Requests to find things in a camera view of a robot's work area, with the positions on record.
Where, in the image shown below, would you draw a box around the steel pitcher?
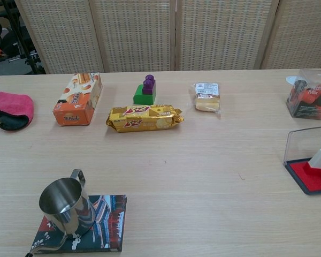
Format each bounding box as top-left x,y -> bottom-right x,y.
39,169 -> 97,240

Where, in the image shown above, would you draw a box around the white and red block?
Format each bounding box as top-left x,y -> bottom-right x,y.
302,149 -> 321,176

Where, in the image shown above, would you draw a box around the woven folding screen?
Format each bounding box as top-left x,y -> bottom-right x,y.
14,0 -> 321,74

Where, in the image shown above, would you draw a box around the black metal stand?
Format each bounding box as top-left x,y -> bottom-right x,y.
0,0 -> 47,75

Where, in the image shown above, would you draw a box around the red ink pad case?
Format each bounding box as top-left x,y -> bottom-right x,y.
282,125 -> 321,196

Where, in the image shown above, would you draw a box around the purple toy block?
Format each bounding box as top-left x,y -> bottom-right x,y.
142,74 -> 156,95

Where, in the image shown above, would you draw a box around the gold cracker packet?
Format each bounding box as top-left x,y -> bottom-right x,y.
105,104 -> 185,134

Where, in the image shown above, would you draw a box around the orange biscuit box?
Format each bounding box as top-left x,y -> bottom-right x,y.
52,72 -> 103,126

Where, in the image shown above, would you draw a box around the white round disc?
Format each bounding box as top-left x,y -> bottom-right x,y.
285,75 -> 302,87

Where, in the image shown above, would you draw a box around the clear box red black contents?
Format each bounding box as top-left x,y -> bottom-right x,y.
286,69 -> 321,120

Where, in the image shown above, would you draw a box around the wrapped cake packet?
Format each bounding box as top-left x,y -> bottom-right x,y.
189,82 -> 222,116

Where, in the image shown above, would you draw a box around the pink and black cloth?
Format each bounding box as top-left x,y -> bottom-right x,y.
0,90 -> 35,132

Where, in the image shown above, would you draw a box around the dark picture book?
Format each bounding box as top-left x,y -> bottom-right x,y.
29,194 -> 129,253

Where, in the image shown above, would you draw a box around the green toy block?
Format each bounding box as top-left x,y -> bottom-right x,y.
133,80 -> 158,105

